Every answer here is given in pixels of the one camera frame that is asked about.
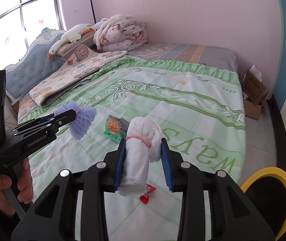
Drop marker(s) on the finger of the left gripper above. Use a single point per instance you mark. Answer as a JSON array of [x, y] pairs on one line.
[[47, 118], [60, 120]]

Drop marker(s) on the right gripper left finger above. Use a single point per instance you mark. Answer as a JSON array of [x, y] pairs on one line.
[[53, 215]]

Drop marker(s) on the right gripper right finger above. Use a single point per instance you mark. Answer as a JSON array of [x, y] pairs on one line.
[[233, 215]]

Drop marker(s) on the lavender foam net bundle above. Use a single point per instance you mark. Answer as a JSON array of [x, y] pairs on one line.
[[84, 118]]

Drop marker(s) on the white tissue bundle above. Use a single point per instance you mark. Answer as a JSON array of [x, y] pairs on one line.
[[142, 147]]

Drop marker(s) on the yellow rimmed black trash bin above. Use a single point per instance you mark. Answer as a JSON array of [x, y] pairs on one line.
[[266, 188]]

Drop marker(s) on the green snack wrapper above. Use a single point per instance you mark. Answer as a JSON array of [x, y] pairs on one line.
[[116, 128]]

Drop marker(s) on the blue tufted headboard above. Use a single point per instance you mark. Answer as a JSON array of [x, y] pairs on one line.
[[35, 66]]

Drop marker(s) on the bear print folded blanket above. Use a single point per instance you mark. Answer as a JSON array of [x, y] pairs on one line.
[[83, 62]]

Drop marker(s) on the striped brown pillow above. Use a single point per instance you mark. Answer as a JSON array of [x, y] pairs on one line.
[[67, 49]]

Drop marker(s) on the white goose plush toy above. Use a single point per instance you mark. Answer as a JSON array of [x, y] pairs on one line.
[[72, 35]]

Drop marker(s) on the green patterned bed cover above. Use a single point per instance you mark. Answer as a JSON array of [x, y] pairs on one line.
[[199, 108]]

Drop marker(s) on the red candy wrapper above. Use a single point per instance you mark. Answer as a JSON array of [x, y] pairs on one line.
[[144, 198]]

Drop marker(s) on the white bear plush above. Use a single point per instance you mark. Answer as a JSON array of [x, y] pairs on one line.
[[97, 25]]

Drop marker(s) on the pink floral folded quilt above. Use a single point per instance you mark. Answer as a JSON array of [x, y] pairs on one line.
[[120, 33]]

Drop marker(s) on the cardboard box on floor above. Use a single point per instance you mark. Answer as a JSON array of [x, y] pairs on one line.
[[254, 92]]

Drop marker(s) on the striped bed sheet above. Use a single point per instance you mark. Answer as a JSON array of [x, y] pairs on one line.
[[219, 57]]

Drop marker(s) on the window with metal frame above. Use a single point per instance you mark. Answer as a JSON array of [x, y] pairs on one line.
[[21, 21]]

